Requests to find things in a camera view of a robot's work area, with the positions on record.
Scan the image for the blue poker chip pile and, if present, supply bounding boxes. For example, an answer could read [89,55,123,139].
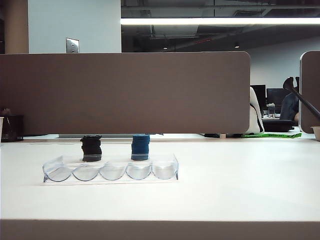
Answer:
[130,133,151,161]

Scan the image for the clear plastic chip tray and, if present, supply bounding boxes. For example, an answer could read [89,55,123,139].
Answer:
[41,152,179,183]

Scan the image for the black poker chip pile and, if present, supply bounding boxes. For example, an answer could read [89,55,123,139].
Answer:
[79,137,103,162]

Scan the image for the brown desk divider panel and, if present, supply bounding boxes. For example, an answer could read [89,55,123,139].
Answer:
[0,51,251,136]

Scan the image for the white chair with black stripe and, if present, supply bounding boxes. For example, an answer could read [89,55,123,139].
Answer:
[249,86,266,133]

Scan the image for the black computer monitor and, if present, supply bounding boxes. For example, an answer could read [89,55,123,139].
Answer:
[266,87,291,107]
[250,84,267,112]

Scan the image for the brown foreground board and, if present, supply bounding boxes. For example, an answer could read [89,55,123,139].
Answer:
[0,219,320,240]

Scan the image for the clear water bottle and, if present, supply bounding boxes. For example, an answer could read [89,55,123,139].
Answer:
[266,102,276,118]

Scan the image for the long ceiling light strip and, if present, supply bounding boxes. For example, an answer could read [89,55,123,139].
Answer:
[120,16,320,26]

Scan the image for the green tape strip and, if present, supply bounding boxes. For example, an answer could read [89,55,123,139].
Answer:
[241,131,303,139]

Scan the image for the black round cushion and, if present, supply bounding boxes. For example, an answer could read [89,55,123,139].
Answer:
[261,119,295,132]

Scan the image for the seated person in blue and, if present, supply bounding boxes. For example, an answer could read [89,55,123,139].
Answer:
[279,92,300,121]

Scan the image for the black mesh pen holder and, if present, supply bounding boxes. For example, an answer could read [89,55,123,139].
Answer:
[0,107,25,143]

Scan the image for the dark grey slanted pole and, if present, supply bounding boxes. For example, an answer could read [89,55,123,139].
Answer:
[283,76,320,116]

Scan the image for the beige paper bowl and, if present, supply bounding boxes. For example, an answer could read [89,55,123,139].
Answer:
[309,125,320,142]

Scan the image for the silver divider base rail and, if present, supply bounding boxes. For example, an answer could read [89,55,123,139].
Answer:
[57,132,165,139]

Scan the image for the metal wall switch plate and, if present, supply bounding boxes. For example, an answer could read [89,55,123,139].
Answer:
[65,37,81,54]

